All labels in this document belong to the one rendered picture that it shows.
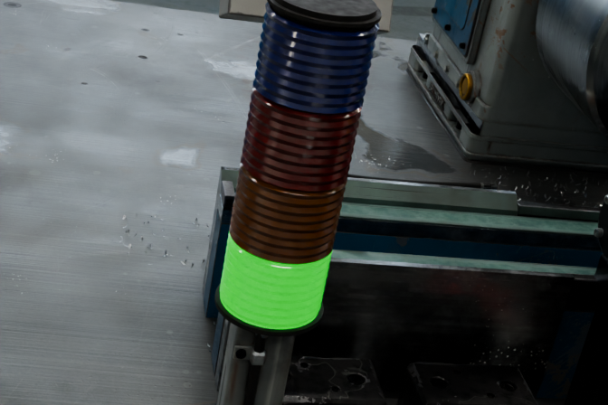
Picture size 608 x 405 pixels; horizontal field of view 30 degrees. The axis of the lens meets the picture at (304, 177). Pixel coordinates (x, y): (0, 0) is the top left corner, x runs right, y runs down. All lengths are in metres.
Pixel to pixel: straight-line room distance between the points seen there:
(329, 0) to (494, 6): 0.92
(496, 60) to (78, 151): 0.53
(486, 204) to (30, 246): 0.45
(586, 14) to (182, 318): 0.55
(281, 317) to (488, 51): 0.90
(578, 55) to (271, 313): 0.71
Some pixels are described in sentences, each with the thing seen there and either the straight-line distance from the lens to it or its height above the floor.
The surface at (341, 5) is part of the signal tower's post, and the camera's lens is 0.58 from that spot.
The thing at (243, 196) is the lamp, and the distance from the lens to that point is 0.62.
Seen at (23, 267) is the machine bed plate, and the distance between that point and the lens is 1.12.
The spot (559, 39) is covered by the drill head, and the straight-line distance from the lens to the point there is 1.32.
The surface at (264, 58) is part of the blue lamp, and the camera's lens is 0.59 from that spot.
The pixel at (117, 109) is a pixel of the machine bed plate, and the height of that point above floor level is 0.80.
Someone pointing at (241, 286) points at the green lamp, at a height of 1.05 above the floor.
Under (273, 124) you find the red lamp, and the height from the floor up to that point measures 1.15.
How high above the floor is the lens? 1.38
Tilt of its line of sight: 25 degrees down
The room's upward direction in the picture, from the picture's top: 11 degrees clockwise
